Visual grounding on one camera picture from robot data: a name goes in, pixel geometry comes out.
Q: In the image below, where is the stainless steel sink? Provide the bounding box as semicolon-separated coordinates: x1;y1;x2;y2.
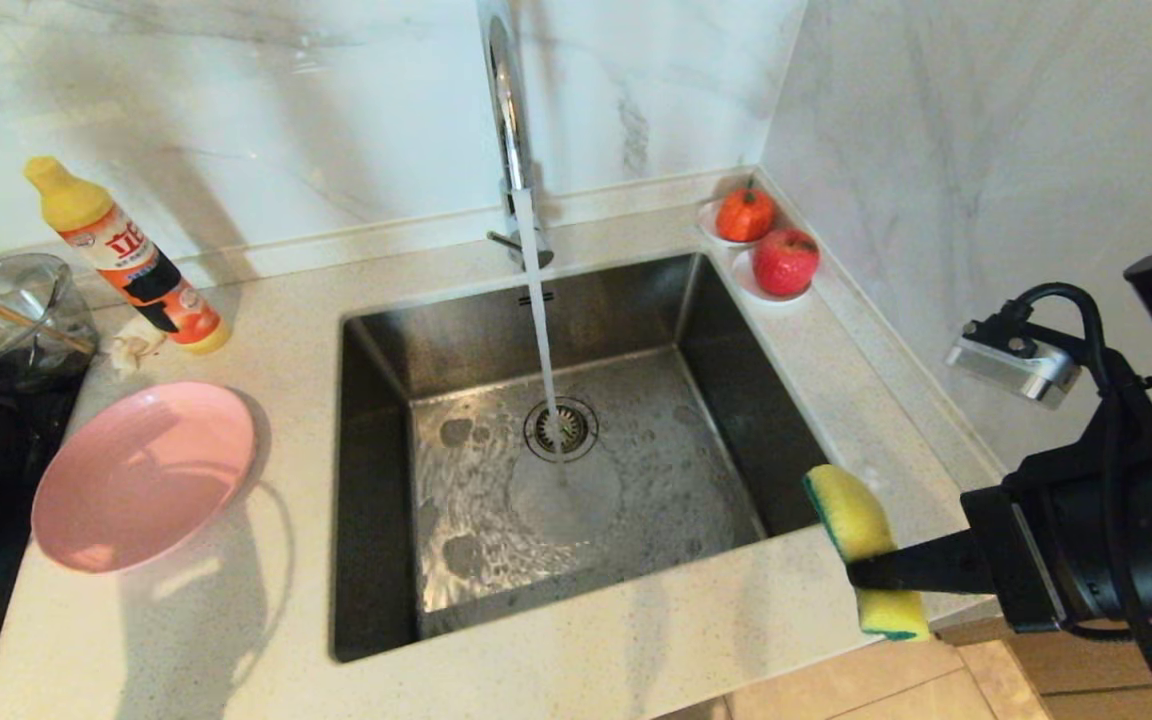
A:
331;250;862;664

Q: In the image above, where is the light wooden cabinet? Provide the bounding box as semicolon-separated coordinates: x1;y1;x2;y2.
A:
936;615;1152;720

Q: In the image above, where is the yellow-capped dish soap bottle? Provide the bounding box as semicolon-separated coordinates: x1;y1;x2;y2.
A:
24;156;233;356

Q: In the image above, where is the red apple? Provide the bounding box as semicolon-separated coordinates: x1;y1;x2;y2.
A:
753;228;822;298

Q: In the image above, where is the pink plate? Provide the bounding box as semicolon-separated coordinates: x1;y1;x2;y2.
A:
31;381;259;575

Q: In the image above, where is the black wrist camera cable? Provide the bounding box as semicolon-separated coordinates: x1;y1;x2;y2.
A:
996;283;1152;720

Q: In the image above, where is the orange red tomato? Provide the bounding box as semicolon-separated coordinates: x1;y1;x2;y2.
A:
716;178;778;244

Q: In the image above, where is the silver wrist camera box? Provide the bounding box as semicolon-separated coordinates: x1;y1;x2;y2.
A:
944;315;1083;410

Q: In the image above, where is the metal sink drain strainer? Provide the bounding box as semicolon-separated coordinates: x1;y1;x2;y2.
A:
523;397;599;464

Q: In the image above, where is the yellow green sponge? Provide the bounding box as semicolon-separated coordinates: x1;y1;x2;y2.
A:
803;464;932;642

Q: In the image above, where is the chrome faucet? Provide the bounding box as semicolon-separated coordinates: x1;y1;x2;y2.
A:
474;0;555;272

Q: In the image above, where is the crumpled white paper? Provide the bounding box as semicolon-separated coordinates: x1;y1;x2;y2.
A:
108;320;171;375

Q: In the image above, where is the clear glass bowl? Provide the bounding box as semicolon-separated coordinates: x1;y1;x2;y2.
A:
0;253;99;363

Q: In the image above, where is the small white dish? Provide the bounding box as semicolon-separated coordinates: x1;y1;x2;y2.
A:
696;198;777;249
731;248;817;304

